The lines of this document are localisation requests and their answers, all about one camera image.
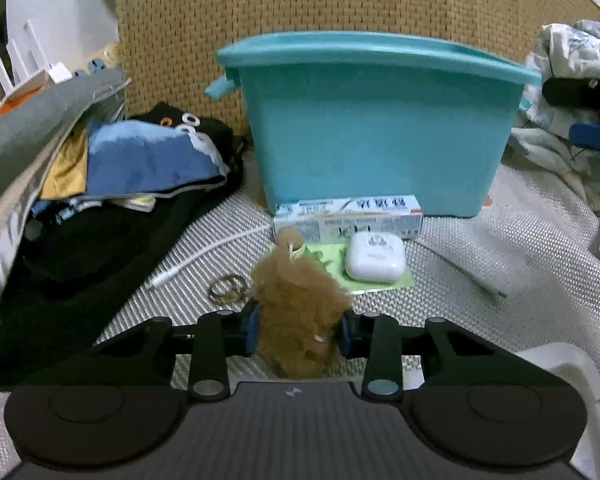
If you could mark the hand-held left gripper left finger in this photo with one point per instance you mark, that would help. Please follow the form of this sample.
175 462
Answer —
252 330

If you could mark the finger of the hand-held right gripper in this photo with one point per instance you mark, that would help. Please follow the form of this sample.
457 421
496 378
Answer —
580 95
595 137

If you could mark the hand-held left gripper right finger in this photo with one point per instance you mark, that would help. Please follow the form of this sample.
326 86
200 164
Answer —
344 332

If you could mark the green tissue packet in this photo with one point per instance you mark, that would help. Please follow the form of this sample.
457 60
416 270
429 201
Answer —
380 287

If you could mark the toothpaste box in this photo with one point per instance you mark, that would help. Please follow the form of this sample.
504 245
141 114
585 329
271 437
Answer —
340 215

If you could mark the teal plastic storage bin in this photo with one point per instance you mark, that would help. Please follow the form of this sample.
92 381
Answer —
380 135

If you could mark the floral white quilt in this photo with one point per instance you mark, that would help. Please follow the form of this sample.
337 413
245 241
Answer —
555 60

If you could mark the white earbuds case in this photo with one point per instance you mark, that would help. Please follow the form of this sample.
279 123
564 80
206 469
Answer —
375 257

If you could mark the pen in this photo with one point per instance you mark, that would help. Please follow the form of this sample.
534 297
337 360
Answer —
460 270

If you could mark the grey woven bed mat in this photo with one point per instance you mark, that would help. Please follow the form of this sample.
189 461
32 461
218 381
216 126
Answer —
530 285

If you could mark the black clothing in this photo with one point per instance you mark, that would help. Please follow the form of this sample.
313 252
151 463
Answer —
80 270

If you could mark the blue printed cloth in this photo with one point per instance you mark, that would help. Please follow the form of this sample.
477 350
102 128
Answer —
140 160

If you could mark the blue white patterned cloth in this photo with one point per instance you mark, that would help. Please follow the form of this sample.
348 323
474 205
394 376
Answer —
65 210

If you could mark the golden yellow cloth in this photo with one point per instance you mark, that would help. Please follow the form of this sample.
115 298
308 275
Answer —
65 175

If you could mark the beige bag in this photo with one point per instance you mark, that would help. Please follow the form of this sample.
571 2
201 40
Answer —
5 240

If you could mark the yellow and white power strip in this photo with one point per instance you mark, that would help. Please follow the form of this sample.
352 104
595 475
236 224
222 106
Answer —
97 65

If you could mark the woven rattan headboard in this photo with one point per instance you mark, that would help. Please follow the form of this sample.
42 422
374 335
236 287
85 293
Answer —
280 0

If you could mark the white charger plug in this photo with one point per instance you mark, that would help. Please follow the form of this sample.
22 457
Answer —
60 72

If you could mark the orange box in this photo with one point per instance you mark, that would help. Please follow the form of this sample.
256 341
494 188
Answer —
35 85

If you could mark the white router with antennas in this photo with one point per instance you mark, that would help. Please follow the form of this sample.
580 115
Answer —
25 75

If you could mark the grey padded side rail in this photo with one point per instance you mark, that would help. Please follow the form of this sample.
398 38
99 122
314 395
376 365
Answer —
25 130

